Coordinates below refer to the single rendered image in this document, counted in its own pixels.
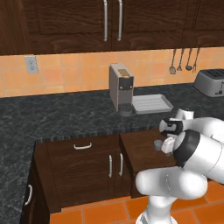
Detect dark wood drawer front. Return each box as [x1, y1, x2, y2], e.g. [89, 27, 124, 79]
[45, 134, 121, 157]

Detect silver cupboard door handle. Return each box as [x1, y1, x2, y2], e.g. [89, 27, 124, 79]
[108, 154, 114, 179]
[118, 152, 124, 177]

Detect dark wood wall cupboard door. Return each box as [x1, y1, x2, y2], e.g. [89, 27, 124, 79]
[111, 0, 191, 53]
[21, 0, 113, 55]
[182, 0, 224, 49]

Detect narrow dark wood cupboard door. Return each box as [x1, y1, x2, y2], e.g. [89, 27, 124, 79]
[113, 150, 133, 199]

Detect grey wall socket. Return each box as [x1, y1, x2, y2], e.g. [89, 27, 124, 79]
[24, 55, 39, 74]

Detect grey coffee machine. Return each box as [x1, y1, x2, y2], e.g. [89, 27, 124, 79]
[108, 62, 136, 118]

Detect open dark wood drawer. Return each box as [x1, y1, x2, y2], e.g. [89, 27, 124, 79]
[118, 129, 179, 200]

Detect silver toaster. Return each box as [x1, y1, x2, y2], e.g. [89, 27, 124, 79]
[192, 68, 224, 98]

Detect hanging whisk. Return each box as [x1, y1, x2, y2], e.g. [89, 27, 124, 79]
[192, 47, 201, 74]

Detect hanging slotted spatula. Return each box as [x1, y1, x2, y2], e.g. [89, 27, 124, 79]
[169, 48, 178, 75]

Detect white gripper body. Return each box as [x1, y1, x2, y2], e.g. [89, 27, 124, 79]
[161, 136, 176, 154]

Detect dark wood side cupboard door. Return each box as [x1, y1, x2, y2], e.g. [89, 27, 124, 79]
[20, 158, 52, 224]

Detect hanging fork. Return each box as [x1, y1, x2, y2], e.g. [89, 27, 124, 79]
[176, 48, 186, 73]

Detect long silver wall cupboard handle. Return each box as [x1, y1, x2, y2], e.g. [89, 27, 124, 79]
[102, 0, 109, 42]
[116, 0, 123, 42]

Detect small grey measuring cup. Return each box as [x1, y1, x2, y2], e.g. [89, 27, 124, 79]
[153, 139, 163, 151]

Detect hanging ladle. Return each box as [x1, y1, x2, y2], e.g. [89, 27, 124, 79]
[185, 47, 194, 72]

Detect silver drawer handle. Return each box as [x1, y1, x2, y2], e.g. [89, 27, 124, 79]
[73, 142, 93, 151]

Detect wide dark wood cupboard door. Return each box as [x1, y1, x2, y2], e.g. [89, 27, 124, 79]
[46, 151, 116, 208]

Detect silver side cupboard handle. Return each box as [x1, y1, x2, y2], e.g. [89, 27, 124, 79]
[24, 184, 34, 207]

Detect grey metal tray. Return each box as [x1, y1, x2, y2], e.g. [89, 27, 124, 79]
[131, 94, 174, 116]

